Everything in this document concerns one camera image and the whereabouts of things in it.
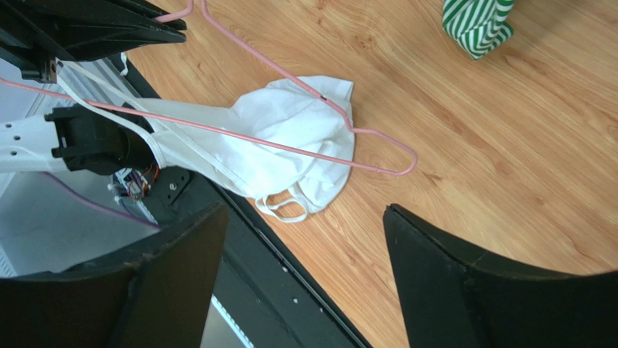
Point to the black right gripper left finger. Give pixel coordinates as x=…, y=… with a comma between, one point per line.
x=154, y=292

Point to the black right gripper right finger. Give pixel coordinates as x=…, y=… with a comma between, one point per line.
x=454, y=293

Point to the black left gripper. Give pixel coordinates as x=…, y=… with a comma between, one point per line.
x=35, y=33

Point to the white tank top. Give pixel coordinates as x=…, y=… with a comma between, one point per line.
x=272, y=140

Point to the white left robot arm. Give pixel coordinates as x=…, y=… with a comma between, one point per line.
x=76, y=138

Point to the green striped tank top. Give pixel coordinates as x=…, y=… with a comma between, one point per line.
x=477, y=26

